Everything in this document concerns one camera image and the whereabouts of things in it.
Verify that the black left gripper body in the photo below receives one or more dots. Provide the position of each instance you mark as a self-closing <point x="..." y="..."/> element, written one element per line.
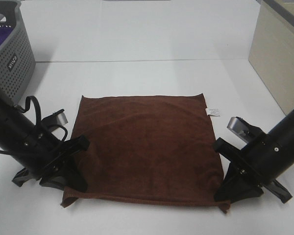
<point x="38" y="165"/>

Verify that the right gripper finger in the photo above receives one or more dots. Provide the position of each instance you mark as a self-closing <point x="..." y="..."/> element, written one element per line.
<point x="237" y="186"/>
<point x="279" y="191"/>

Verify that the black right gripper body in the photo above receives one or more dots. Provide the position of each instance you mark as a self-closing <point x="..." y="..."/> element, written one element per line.
<point x="261" y="159"/>

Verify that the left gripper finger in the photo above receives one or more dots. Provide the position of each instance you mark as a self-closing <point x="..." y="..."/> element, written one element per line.
<point x="23" y="176"/>
<point x="64" y="174"/>

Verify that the brown towel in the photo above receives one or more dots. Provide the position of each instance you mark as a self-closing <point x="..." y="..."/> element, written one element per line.
<point x="148" y="150"/>

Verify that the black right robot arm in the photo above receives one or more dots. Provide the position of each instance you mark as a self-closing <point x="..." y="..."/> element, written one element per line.
<point x="282" y="134"/>

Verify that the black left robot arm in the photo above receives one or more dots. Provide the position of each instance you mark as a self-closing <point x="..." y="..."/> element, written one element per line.
<point x="40" y="145"/>

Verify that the grey perforated basket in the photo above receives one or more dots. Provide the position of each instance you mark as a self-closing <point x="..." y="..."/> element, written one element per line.
<point x="17" y="62"/>

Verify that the beige plastic bin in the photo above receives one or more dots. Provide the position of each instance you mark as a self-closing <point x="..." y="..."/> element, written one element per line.
<point x="272" y="50"/>

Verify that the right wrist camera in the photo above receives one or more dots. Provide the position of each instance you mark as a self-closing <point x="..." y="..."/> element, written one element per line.
<point x="243" y="129"/>

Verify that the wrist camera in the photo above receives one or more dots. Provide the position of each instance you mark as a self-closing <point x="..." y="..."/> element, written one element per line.
<point x="53" y="121"/>
<point x="243" y="129"/>

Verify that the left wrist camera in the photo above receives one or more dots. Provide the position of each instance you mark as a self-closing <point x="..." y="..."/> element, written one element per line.
<point x="53" y="121"/>

